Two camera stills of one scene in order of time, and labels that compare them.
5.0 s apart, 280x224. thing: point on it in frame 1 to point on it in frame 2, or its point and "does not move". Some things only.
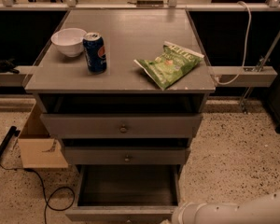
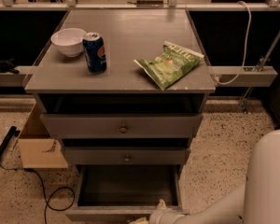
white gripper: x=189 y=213 to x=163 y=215
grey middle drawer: x=126 y=155 does not move
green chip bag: x=173 y=62 does not move
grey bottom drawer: x=125 y=194 does not move
